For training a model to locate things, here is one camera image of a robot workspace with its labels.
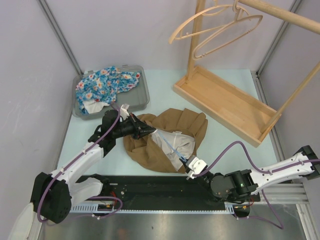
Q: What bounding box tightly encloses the wooden clothes rack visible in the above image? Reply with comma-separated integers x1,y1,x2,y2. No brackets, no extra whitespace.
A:
173,0,320,147

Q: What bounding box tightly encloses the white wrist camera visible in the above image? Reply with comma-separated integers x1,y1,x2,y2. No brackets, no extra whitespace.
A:
119,103,130,121
185,155,208,179

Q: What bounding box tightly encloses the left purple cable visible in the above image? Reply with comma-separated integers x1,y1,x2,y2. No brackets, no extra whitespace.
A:
36,102,122,223

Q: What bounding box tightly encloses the upper wooden hanger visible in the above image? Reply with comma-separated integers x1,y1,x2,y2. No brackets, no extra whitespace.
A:
168,0,250,44

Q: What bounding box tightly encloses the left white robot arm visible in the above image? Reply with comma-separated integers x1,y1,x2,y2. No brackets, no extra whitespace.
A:
30,108,156,224

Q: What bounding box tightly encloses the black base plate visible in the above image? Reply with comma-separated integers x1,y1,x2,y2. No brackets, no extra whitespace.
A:
81,174,252,211

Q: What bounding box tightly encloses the wooden hanger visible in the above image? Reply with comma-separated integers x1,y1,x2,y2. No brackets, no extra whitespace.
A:
191,0,263,60
168,0,250,44

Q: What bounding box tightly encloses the white slotted cable duct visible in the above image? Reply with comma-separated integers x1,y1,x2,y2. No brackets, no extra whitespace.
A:
71,201,237,215

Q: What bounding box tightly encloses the grey plastic tray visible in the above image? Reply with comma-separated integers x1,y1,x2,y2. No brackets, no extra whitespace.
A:
72,65,150,119

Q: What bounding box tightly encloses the lower wooden hanger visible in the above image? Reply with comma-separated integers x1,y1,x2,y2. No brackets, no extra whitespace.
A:
191,0,263,60

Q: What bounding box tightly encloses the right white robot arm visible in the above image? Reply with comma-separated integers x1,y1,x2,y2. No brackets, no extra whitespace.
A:
182,145,320,204

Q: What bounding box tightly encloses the blue floral cloth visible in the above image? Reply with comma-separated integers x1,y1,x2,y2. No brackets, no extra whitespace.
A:
75,66,141,115

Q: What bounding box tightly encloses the tan brown skirt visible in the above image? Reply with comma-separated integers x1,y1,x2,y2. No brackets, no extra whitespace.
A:
123,108,208,174

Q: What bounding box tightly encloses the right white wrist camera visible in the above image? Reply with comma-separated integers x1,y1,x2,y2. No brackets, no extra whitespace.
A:
185,155,208,179

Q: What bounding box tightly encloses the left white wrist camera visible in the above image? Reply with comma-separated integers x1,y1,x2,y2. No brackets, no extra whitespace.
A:
119,103,130,121

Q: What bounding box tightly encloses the light blue wire hanger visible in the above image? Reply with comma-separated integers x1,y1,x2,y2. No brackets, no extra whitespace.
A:
158,131,187,160

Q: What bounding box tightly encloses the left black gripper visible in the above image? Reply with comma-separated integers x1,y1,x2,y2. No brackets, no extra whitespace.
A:
112,112,156,140

